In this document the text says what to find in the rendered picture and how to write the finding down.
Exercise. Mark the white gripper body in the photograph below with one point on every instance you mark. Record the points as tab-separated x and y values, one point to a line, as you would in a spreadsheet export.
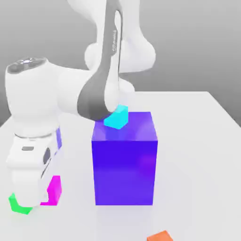
28	184

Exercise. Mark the small green cube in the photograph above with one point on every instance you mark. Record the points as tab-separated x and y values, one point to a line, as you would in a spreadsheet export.
15	206

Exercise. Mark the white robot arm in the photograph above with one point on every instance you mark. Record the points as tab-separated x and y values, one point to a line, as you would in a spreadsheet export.
37	90

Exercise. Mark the small magenta cube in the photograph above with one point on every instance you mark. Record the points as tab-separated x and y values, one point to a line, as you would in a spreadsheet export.
55	190

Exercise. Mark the small cyan cube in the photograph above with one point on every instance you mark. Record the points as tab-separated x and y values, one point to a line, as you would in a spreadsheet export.
116	118

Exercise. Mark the small orange cube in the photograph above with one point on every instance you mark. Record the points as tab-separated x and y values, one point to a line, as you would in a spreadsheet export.
161	237

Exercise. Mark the large blue box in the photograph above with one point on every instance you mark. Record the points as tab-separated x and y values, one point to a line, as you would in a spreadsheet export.
124	169

